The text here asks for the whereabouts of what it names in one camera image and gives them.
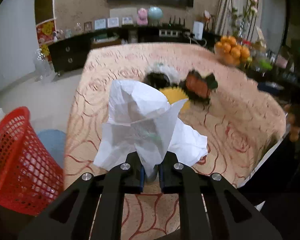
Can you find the clear water jug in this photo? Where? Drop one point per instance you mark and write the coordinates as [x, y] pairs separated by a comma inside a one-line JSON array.
[[41, 64]]

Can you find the orange black small wrapper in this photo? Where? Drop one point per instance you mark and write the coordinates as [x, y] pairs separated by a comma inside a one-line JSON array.
[[197, 87]]

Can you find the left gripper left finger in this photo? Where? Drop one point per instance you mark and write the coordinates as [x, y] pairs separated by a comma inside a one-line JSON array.
[[141, 179]]

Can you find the white router box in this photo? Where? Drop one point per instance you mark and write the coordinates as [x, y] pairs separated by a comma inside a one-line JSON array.
[[198, 28]]

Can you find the red plastic mesh basket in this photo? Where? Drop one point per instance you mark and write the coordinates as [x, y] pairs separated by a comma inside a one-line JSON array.
[[30, 179]]

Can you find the rose pattern tablecloth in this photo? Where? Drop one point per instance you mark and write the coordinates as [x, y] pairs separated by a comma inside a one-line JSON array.
[[240, 123]]

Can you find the light blue globe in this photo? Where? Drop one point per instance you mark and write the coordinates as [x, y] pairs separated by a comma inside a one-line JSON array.
[[155, 14]]

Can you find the person's right hand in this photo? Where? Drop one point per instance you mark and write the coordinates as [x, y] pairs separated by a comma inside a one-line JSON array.
[[293, 119]]

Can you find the white foam net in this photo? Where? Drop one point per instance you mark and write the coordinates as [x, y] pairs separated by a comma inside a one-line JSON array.
[[170, 71]]

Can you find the yellow foam fruit net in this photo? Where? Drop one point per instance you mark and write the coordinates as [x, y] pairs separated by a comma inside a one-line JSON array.
[[174, 94]]

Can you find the white tissue paper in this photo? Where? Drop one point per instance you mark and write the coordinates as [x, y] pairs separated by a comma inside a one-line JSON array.
[[141, 120]]

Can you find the blue plastic stool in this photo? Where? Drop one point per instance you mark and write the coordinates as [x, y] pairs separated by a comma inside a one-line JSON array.
[[54, 142]]

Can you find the pink plush toy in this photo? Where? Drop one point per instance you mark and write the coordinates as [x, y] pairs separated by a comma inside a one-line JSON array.
[[142, 17]]

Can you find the red festive poster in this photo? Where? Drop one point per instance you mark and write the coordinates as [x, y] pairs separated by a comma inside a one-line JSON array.
[[45, 37]]

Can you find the black plastic bag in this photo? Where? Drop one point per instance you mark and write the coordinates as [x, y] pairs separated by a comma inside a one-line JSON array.
[[157, 80]]

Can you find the bowl of oranges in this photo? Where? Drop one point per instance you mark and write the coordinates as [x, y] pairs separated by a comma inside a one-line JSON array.
[[232, 52]]

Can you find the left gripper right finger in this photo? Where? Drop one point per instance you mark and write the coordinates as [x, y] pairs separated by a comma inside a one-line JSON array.
[[161, 177]]

